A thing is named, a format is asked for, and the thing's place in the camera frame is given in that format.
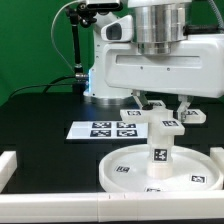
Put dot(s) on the white marker sheet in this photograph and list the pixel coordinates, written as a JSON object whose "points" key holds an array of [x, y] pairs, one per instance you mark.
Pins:
{"points": [[86, 130]]}

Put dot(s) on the white round table top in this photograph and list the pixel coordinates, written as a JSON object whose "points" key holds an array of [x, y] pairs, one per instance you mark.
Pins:
{"points": [[129, 170]]}

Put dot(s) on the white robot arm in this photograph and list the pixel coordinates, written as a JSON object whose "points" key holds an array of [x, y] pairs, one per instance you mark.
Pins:
{"points": [[153, 49]]}

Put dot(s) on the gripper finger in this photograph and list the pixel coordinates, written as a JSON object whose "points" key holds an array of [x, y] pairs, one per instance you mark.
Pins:
{"points": [[185, 102], [141, 100]]}

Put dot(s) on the white frame rail fixture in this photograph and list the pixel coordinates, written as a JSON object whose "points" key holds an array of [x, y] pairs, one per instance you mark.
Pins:
{"points": [[108, 206]]}

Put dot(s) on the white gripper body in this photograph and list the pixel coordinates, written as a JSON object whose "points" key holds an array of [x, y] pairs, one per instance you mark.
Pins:
{"points": [[194, 68]]}

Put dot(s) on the white cross-shaped table base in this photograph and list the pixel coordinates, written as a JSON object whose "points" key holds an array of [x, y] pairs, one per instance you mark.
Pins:
{"points": [[161, 120]]}

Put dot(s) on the black camera stand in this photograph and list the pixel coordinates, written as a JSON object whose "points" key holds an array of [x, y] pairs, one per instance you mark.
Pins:
{"points": [[85, 17]]}

